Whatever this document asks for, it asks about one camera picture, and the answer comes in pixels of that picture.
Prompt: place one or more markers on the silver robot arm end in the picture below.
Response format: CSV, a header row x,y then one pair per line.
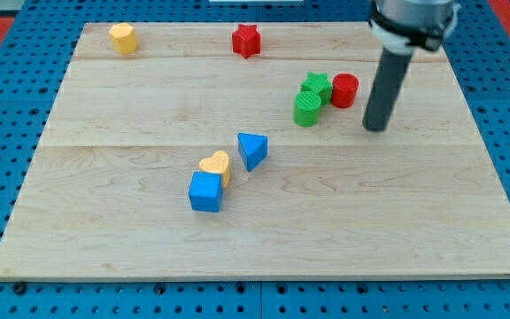
x,y
402,26

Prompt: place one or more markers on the blue cube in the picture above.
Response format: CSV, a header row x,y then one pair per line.
x,y
205,192

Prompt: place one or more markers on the green star block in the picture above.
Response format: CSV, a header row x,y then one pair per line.
x,y
319,84

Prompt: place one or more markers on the red star block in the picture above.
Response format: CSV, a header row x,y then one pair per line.
x,y
246,40

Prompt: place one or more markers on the blue triangle block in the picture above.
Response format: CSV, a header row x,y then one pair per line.
x,y
252,148

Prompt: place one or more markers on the wooden board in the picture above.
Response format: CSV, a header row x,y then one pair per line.
x,y
106,196

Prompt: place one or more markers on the yellow heart block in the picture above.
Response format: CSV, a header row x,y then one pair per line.
x,y
219,163

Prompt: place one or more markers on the green cylinder block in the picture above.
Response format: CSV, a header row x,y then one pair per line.
x,y
307,107

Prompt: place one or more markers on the red cylinder block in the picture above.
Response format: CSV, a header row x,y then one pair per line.
x,y
345,88

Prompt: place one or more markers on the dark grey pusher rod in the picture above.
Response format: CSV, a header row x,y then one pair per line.
x,y
389,77

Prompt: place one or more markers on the yellow hexagon block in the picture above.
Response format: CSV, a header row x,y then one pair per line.
x,y
124,39

